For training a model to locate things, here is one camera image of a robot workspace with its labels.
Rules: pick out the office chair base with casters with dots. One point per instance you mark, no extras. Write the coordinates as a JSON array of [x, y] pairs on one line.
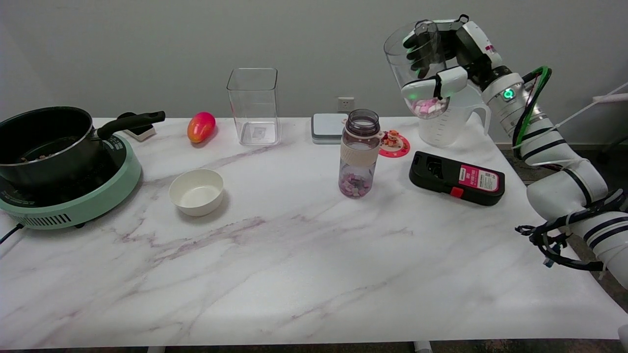
[[619, 141]]

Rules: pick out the white wall socket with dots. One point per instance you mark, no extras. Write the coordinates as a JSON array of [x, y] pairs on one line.
[[346, 104]]

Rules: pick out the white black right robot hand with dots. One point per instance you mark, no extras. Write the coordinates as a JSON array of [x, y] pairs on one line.
[[471, 49]]

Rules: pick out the white tube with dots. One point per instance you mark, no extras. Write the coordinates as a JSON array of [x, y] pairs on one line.
[[613, 98]]

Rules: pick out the black device with red label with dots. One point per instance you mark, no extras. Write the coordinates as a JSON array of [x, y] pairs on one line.
[[441, 179]]

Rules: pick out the large translucent measuring jug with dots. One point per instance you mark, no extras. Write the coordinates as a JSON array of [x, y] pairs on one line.
[[441, 132]]

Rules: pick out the clear plastic measuring cup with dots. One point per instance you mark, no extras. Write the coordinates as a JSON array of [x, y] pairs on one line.
[[396, 54]]

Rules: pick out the white bowl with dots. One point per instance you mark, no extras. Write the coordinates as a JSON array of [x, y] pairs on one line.
[[196, 196]]

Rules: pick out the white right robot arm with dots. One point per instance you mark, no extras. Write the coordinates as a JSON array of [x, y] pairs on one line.
[[564, 186]]

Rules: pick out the red orange mango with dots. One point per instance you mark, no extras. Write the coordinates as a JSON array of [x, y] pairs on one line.
[[201, 127]]

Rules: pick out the red round cartoon coaster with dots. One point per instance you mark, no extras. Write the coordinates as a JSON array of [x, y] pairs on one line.
[[397, 147]]

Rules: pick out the clear square plastic container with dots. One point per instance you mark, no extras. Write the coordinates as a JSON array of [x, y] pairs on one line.
[[253, 98]]

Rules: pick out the green induction cooker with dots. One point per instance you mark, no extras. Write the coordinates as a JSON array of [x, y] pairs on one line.
[[98, 201]]

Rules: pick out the pink white candy pieces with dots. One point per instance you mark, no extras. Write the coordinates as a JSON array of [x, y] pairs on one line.
[[427, 108]]

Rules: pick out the purple bottle with beige sleeve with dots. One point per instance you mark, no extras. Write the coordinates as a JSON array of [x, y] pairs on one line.
[[360, 157]]

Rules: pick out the white grey kitchen scale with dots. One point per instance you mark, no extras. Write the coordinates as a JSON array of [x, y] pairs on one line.
[[327, 126]]

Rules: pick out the pink purple candy pieces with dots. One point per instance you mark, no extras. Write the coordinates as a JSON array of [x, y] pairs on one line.
[[355, 186]]

